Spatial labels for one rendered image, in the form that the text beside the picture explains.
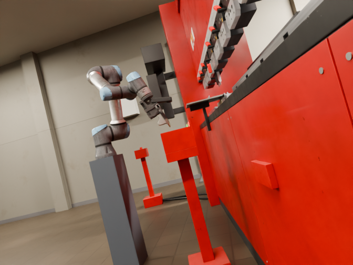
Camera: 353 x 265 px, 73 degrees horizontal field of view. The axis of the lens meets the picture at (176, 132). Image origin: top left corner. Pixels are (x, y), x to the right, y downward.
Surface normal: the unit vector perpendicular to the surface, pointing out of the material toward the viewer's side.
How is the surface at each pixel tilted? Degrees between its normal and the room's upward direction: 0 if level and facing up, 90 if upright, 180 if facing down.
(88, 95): 90
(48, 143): 90
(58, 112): 90
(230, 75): 90
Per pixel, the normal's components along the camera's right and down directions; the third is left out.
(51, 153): -0.16, -0.01
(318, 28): -0.97, 0.25
